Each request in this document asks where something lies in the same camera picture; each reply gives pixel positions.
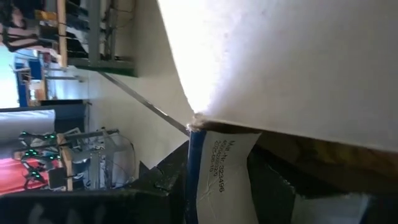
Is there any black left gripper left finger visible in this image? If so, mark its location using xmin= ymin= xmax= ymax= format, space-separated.
xmin=0 ymin=141 xmax=189 ymax=224

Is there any blue cereal box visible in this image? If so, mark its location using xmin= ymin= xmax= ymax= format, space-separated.
xmin=185 ymin=128 xmax=262 ymax=224

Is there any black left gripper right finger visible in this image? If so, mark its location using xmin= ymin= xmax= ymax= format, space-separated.
xmin=248 ymin=145 xmax=296 ymax=224

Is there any person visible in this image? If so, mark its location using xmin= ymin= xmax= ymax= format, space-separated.
xmin=0 ymin=1 xmax=43 ymax=53

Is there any metal shelf rack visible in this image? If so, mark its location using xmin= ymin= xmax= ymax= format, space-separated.
xmin=40 ymin=0 xmax=137 ymax=78

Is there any background robot station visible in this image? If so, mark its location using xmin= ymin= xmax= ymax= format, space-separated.
xmin=12 ymin=126 xmax=136 ymax=192

